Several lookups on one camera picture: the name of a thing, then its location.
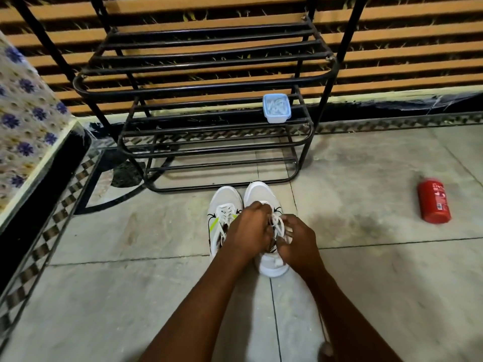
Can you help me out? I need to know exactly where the floral patterned cloth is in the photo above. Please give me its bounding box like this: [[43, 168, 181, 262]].
[[0, 32, 78, 213]]

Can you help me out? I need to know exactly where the light blue plastic container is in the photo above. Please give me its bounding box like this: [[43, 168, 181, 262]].
[[263, 93, 292, 124]]

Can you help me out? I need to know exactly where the person's left hand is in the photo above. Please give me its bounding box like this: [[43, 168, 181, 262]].
[[226, 201, 275, 261]]

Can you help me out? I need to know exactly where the person's left forearm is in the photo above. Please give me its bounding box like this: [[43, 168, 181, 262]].
[[140, 249, 254, 362]]

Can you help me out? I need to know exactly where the white sneaker with white laces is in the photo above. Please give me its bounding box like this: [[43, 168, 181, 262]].
[[243, 181, 293, 278]]

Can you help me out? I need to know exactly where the person's right forearm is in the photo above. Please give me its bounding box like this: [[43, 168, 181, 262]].
[[302, 264, 404, 362]]

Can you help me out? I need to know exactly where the white sneaker with green stripe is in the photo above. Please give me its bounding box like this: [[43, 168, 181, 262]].
[[207, 186, 244, 260]]

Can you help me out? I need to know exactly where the person's right hand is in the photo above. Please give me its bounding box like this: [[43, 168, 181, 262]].
[[275, 214, 326, 276]]

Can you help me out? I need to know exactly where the red cylindrical can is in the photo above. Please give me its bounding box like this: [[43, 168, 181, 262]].
[[417, 178, 452, 224]]

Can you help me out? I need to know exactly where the black metal shoe rack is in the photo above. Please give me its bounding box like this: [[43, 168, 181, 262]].
[[11, 0, 368, 194]]

